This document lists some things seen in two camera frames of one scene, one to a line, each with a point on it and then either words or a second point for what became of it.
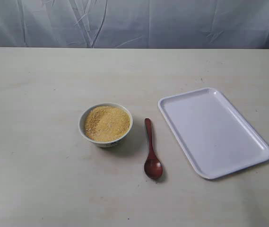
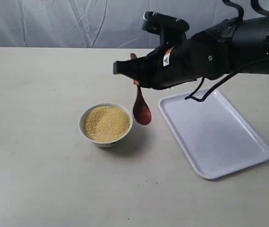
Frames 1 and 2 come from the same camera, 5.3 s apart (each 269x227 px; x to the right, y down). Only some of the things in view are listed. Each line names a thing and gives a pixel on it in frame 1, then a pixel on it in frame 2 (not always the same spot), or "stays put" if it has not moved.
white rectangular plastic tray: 219,140 stays put
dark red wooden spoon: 153,167 → 141,112
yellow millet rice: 103,123 stays put
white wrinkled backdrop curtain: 172,24 stays put
